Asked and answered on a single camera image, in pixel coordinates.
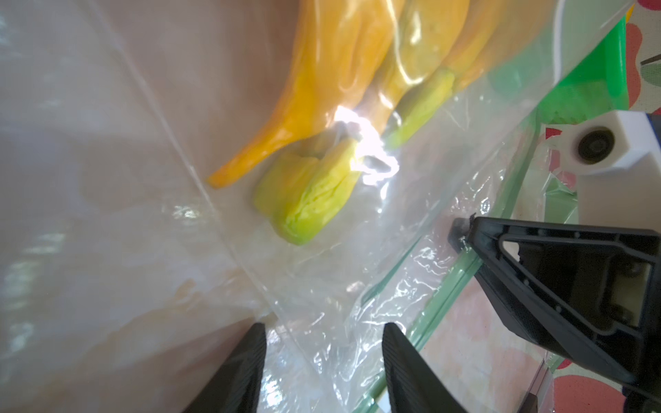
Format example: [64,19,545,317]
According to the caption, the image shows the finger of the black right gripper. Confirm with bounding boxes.
[449,216,660,382]

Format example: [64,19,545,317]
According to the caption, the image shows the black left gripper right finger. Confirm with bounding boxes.
[381,323,466,413]

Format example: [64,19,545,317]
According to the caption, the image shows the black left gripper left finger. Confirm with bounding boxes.
[183,323,267,413]

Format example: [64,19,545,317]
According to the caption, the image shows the bananas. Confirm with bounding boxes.
[208,1,548,245]

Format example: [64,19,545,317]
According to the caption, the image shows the empty green plastic basket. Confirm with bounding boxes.
[538,19,629,125]

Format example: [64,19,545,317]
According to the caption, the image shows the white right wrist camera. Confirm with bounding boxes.
[548,110,660,232]

